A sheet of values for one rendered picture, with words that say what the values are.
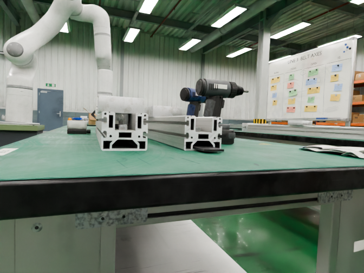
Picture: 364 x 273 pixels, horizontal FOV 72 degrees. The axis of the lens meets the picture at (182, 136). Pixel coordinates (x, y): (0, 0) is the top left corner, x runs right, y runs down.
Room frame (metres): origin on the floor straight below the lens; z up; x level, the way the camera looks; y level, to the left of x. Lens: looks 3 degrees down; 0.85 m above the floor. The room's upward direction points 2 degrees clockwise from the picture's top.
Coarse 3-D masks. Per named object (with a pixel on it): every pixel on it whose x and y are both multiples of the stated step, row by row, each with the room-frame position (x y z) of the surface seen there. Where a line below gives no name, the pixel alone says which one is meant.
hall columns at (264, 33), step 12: (264, 12) 8.85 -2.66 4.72; (264, 24) 8.84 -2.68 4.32; (264, 36) 8.85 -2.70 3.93; (264, 48) 8.86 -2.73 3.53; (264, 60) 8.87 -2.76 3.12; (264, 72) 8.88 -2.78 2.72; (264, 84) 8.89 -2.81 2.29; (264, 96) 8.90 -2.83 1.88; (264, 108) 8.91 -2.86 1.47; (264, 120) 8.90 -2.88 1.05
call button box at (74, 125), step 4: (68, 120) 1.11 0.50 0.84; (72, 120) 1.11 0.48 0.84; (76, 120) 1.13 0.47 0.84; (80, 120) 1.14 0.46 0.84; (68, 124) 1.10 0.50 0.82; (72, 124) 1.11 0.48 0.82; (76, 124) 1.12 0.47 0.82; (80, 124) 1.12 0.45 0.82; (84, 124) 1.13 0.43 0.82; (68, 128) 1.11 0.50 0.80; (72, 128) 1.11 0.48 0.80; (76, 128) 1.12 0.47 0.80; (80, 128) 1.12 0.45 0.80; (84, 128) 1.13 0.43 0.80; (68, 132) 1.10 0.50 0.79; (72, 132) 1.11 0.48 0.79; (76, 132) 1.12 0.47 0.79; (80, 132) 1.12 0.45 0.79; (84, 132) 1.13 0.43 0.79; (88, 132) 1.16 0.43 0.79
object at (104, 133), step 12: (108, 120) 0.55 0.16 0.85; (132, 120) 0.61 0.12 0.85; (96, 132) 0.99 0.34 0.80; (108, 132) 0.55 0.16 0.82; (120, 132) 0.77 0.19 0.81; (132, 132) 0.56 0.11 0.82; (144, 132) 0.59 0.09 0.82; (108, 144) 0.59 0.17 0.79; (120, 144) 0.65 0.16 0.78; (132, 144) 0.64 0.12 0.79; (144, 144) 0.59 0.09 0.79
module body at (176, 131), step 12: (144, 120) 1.07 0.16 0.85; (156, 120) 0.87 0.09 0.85; (168, 120) 0.73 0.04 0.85; (180, 120) 0.64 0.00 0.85; (192, 120) 0.62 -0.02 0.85; (204, 120) 0.67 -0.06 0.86; (216, 120) 0.64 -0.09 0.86; (156, 132) 0.87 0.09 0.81; (168, 132) 0.77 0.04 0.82; (180, 132) 0.63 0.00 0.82; (192, 132) 0.61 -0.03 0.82; (204, 132) 0.63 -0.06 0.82; (216, 132) 0.63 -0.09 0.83; (168, 144) 0.73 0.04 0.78; (180, 144) 0.63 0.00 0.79; (192, 144) 0.61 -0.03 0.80; (204, 144) 0.68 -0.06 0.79; (216, 144) 0.66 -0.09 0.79
